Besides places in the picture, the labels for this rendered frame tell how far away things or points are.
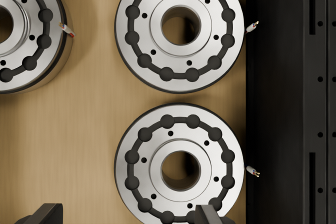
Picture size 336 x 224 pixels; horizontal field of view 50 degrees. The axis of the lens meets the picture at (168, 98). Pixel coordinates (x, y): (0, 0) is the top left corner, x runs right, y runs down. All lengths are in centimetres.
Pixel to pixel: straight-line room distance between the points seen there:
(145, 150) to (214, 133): 6
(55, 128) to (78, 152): 3
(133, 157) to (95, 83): 7
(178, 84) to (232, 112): 6
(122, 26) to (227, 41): 8
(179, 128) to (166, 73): 4
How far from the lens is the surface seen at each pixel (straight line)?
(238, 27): 29
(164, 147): 28
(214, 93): 31
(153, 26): 28
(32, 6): 30
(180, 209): 29
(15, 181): 34
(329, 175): 24
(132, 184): 29
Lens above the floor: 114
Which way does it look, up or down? 88 degrees down
